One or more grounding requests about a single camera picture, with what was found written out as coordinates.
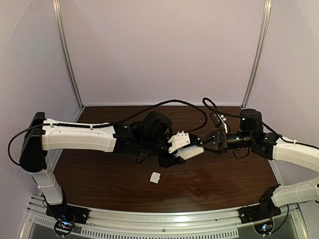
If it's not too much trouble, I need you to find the white battery cover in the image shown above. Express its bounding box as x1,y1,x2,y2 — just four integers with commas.
150,172,161,184

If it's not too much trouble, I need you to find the white remote control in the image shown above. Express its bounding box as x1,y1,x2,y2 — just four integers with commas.
174,145,204,160

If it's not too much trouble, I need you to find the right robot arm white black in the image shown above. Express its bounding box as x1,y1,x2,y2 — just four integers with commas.
200,109,319,217

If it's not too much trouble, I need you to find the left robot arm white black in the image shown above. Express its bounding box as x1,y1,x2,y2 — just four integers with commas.
19,112,190,211

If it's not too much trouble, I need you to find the right controller board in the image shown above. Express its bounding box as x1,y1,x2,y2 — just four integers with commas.
253,220,274,236

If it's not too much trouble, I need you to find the controller board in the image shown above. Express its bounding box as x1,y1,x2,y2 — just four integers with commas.
253,220,274,236
53,221,75,236

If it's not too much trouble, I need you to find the left controller board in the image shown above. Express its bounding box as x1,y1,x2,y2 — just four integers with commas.
53,221,75,236

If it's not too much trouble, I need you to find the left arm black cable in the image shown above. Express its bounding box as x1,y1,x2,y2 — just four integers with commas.
7,99,209,166

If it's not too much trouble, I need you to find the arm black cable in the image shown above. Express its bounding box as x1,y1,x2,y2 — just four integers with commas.
202,97,242,120
7,99,209,166

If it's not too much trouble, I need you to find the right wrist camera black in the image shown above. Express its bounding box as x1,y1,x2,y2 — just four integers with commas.
210,113,229,133

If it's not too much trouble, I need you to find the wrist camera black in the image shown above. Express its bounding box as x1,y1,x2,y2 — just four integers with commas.
210,113,229,133
167,131,198,154

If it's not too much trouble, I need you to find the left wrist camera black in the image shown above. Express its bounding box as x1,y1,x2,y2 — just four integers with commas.
167,131,198,154

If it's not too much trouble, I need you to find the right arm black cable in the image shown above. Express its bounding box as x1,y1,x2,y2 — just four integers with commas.
202,97,242,120

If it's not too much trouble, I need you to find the aluminium front rail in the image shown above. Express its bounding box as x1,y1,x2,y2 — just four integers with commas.
23,195,304,237

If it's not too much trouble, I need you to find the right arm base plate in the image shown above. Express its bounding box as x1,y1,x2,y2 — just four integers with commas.
238,203,281,224

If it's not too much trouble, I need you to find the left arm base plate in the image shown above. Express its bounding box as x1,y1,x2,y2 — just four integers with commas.
46,204,90,225

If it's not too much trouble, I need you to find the right aluminium corner post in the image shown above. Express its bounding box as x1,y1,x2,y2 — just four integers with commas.
241,0,272,109

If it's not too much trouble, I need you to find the aluminium corner post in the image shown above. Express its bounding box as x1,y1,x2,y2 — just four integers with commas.
52,0,84,110
241,0,272,109

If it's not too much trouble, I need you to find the left aluminium corner post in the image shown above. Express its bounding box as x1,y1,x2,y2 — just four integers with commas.
52,0,84,110

